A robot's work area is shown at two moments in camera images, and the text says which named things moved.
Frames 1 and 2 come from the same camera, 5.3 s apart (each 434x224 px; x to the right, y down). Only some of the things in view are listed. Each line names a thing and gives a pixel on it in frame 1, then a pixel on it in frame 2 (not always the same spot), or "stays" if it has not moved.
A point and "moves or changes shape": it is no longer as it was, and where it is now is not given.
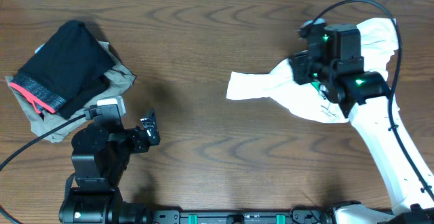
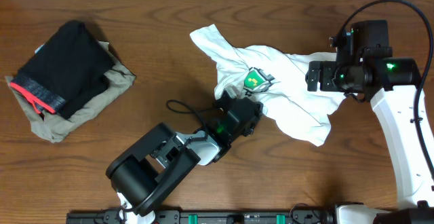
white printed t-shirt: x=379 y=38 moves or changes shape
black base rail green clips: x=175 y=216 stays
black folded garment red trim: x=66 y=72 stays
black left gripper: x=146 y=136 -> x=247 y=110
